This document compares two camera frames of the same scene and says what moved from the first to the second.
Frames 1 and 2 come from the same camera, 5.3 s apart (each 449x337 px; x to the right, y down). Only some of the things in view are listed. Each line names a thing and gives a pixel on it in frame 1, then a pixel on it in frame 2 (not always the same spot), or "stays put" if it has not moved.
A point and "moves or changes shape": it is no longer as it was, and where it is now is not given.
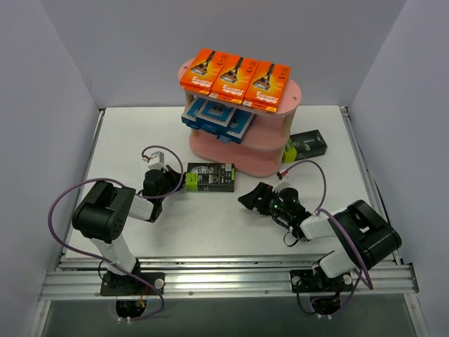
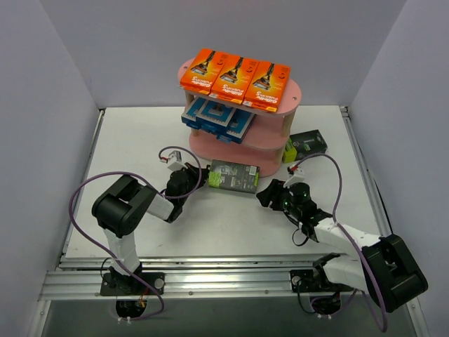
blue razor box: [189, 116] stays put
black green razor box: [210, 177] moves or changes shape
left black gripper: [170, 178] → [196, 173]
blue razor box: [214, 116] stays put
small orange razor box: [267, 86] stays put
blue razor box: [240, 123] stays put
